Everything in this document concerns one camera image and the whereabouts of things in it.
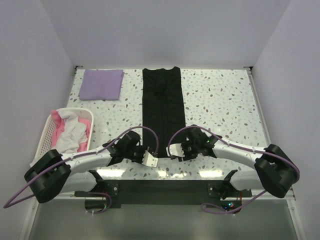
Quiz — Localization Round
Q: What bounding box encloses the black t shirt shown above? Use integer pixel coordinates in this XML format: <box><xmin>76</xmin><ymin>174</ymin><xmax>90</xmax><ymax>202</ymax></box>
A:
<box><xmin>142</xmin><ymin>66</ymin><xmax>186</xmax><ymax>158</ymax></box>

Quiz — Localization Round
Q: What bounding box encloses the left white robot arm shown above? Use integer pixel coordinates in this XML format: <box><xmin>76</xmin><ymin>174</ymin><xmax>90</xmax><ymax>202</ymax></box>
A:
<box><xmin>24</xmin><ymin>131</ymin><xmax>156</xmax><ymax>204</ymax></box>

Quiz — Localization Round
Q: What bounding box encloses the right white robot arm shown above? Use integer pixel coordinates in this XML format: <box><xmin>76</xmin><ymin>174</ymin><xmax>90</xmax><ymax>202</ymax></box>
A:
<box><xmin>175</xmin><ymin>125</ymin><xmax>300</xmax><ymax>198</ymax></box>

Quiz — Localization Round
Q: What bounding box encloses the white t shirt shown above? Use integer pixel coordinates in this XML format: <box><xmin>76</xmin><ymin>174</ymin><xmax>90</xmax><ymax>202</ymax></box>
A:
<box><xmin>29</xmin><ymin>109</ymin><xmax>87</xmax><ymax>168</ymax></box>

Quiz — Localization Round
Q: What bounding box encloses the folded purple t shirt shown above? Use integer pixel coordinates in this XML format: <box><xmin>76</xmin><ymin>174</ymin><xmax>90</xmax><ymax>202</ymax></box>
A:
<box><xmin>79</xmin><ymin>69</ymin><xmax>125</xmax><ymax>101</ymax></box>

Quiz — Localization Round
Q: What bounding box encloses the pink t shirt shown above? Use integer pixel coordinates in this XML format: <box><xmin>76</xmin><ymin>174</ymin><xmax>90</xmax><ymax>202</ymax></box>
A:
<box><xmin>51</xmin><ymin>109</ymin><xmax>92</xmax><ymax>154</ymax></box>

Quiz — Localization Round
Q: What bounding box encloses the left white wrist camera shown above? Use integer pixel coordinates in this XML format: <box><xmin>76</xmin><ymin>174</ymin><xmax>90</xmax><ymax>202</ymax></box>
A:
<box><xmin>141</xmin><ymin>150</ymin><xmax>159</xmax><ymax>168</ymax></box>

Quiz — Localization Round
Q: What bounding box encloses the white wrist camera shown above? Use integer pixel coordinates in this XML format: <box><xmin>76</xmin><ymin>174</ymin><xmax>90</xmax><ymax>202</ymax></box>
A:
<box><xmin>166</xmin><ymin>143</ymin><xmax>185</xmax><ymax>160</ymax></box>
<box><xmin>141</xmin><ymin>150</ymin><xmax>159</xmax><ymax>168</ymax></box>

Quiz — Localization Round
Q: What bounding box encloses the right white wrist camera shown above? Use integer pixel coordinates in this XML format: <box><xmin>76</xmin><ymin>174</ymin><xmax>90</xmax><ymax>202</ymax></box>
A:
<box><xmin>166</xmin><ymin>143</ymin><xmax>185</xmax><ymax>160</ymax></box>

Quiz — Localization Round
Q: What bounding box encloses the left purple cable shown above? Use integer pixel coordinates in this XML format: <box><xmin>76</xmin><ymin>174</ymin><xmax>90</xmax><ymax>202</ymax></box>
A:
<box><xmin>2</xmin><ymin>126</ymin><xmax>160</xmax><ymax>215</ymax></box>

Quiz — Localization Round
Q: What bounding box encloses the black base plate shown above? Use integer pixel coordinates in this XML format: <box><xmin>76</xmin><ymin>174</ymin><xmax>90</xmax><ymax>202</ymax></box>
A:
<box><xmin>74</xmin><ymin>180</ymin><xmax>252</xmax><ymax>210</ymax></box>

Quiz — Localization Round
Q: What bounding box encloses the aluminium frame rail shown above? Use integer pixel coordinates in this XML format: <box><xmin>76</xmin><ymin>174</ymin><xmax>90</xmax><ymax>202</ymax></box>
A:
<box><xmin>54</xmin><ymin>189</ymin><xmax>296</xmax><ymax>200</ymax></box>

